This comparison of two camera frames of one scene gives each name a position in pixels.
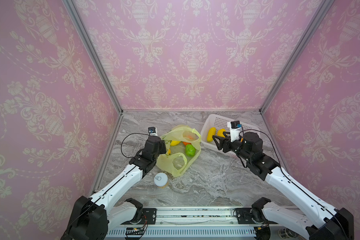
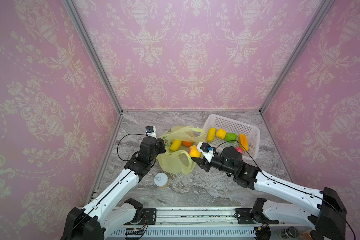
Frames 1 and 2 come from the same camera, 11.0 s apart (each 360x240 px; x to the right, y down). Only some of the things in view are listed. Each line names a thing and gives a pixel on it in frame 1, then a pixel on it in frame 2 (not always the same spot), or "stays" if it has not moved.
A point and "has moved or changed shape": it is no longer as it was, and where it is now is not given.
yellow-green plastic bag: [182, 143] has moved or changed shape
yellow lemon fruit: [220, 132] stays
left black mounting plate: [149, 217] stays
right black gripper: [225, 144] to [200, 161]
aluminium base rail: [189, 223] stays
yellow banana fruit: [212, 132] stays
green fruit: [190, 150] has moved or changed shape
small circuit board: [134, 231] stays
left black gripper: [162, 145] stays
